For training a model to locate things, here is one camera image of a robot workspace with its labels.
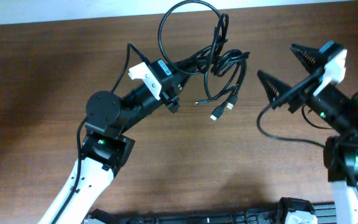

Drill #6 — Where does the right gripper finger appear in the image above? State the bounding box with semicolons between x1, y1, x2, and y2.
290;44;323;74
257;70;291;105

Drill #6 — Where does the black cable bundle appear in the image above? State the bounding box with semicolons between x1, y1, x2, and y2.
157;0;250;121

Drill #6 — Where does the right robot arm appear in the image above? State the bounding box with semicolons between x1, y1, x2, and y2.
257;41;358;223

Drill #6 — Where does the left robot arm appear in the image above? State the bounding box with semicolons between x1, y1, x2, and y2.
39;73;189;223

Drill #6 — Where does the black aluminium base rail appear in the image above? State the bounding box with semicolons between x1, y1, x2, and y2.
83;197;337;224

